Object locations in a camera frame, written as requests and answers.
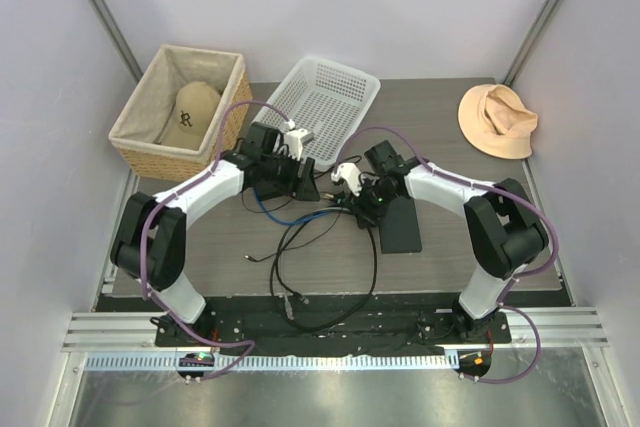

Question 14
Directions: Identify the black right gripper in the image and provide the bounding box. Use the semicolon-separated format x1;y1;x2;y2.
345;176;398;229

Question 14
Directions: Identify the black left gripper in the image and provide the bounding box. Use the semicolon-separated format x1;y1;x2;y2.
261;148;319;201

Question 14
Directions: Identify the black network switch box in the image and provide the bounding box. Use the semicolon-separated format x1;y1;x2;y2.
379;197;423;254

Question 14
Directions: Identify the black power cable with plug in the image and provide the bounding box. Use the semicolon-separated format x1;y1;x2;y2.
244;211;341;263

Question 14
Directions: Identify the blue ethernet cable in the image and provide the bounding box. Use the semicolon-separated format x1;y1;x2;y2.
249;186;346;226

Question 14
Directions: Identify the white plastic mesh basket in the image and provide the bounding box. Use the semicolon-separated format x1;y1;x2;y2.
254;56;381;171

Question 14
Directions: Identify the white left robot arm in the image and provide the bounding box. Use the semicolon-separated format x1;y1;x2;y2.
110;122;319;346

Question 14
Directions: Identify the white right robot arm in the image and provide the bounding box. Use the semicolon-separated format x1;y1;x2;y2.
331;141;549;342

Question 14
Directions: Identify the black power adapter brick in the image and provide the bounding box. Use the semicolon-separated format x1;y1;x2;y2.
254;182;290;201

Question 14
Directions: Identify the beige baseball cap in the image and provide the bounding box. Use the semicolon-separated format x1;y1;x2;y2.
160;81;221;151

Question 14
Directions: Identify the wicker basket with liner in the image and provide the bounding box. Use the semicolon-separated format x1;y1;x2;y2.
109;44;253;182

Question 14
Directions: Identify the peach bucket hat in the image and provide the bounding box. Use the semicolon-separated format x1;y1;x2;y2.
458;84;538;160

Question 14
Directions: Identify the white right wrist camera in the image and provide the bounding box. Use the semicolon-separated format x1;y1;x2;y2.
330;162;362;197

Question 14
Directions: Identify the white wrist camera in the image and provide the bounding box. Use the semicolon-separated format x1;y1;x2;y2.
284;119;314;160
330;162;362;197

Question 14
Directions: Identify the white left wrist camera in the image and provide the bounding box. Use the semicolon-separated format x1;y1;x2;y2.
284;119;314;160

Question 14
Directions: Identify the grey ethernet cable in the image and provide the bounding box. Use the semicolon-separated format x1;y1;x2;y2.
277;246;296;321

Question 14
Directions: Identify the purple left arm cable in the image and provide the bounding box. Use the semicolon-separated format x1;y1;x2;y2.
139;100;296;381

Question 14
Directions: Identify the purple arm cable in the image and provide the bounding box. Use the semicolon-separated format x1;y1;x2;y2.
139;100;296;381
339;126;560;386

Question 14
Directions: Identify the black ethernet cable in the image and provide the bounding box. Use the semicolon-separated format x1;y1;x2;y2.
269;209;380;332

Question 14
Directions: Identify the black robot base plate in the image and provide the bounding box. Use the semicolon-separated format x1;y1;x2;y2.
94;290;514;348

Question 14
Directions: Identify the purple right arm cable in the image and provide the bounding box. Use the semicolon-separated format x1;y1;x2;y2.
339;126;560;386

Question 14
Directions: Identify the white slotted cable duct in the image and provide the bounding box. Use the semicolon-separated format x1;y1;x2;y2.
84;351;459;374

